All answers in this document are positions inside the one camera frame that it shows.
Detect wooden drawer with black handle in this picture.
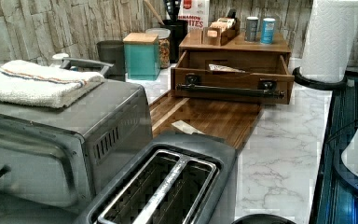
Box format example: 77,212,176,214
172,50,294,104

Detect packet inside drawer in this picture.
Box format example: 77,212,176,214
208,63,246,73

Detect wooden drawer cabinet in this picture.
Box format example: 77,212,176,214
179,30,292,63

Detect white paper slip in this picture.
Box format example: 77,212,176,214
172,120,202,134

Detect wooden cutting board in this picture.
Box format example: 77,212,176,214
149,91,262,149

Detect black two-slot toaster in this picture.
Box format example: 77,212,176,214
71,133,237,224

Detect teal canister with wooden lid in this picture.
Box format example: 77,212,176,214
123,33,160,80

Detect glass jar with snacks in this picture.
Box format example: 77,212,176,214
145,28,171,69

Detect black utensil holder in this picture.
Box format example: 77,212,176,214
161,20,188,63

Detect dark grey cup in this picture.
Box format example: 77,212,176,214
97,40,126,81

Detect small wooden organizer box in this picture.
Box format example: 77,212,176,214
201,17,241,46

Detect cinnamon cereal box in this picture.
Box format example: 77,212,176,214
178,0,210,31

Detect black utensils in holder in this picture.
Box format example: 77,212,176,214
163,0,181,21

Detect grey tin can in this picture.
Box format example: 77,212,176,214
245,17,258,42

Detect blue tin can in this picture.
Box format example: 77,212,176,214
260,18,276,44

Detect black paper towel holder base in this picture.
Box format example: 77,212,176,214
292,66,348,91

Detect black round object bottom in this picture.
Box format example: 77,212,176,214
231,214,296,224

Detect silver toaster oven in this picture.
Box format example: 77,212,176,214
0,62,152,212

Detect white folded towel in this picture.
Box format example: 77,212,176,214
0,60,105,108

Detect white paper towel roll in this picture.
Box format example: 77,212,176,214
300,0,358,84

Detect wooden spoon handle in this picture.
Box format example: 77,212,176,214
143,0,164,25

